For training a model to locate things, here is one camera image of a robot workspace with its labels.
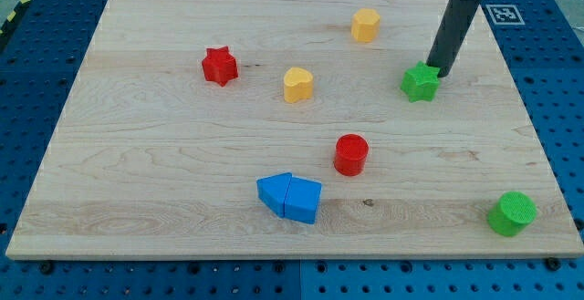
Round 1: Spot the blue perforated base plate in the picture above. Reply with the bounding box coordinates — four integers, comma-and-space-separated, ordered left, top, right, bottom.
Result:
1, 0, 583, 299

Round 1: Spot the green star block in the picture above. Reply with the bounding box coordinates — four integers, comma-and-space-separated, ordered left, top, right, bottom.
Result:
400, 61, 441, 102

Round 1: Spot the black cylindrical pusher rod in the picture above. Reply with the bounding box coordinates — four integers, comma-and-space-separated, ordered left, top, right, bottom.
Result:
426, 0, 481, 78

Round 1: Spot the blue triangular prism block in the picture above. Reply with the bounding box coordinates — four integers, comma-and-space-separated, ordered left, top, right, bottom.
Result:
256, 172, 293, 218

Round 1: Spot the white fiducial marker tag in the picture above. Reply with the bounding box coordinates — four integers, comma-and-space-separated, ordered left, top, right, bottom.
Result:
485, 4, 525, 26

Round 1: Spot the red cylinder block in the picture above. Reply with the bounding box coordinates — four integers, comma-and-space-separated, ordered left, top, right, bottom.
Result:
333, 134, 369, 176

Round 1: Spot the yellow hexagon block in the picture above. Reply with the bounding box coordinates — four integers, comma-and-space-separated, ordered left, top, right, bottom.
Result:
350, 8, 381, 43

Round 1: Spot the red star block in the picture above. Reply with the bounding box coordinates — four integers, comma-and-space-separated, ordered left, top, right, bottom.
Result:
202, 46, 238, 87

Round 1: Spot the wooden board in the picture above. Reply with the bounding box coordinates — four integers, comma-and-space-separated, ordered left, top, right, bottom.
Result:
6, 0, 583, 261

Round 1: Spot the yellow heart block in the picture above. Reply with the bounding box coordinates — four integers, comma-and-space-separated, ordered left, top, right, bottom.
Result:
283, 67, 314, 103

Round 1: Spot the blue pentagon block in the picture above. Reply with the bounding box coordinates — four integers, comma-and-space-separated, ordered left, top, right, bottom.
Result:
284, 177, 322, 224

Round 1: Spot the green cylinder block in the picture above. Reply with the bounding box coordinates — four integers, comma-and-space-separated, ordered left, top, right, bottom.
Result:
487, 191, 537, 237

